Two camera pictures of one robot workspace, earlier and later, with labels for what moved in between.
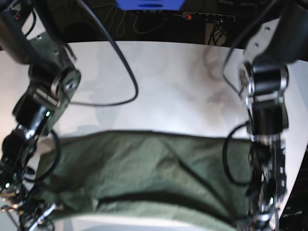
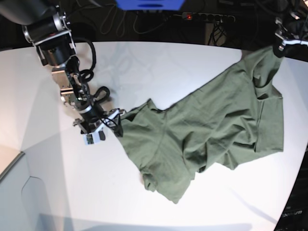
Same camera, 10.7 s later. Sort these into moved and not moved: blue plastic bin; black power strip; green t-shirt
Moved: green t-shirt
Not moved: black power strip; blue plastic bin
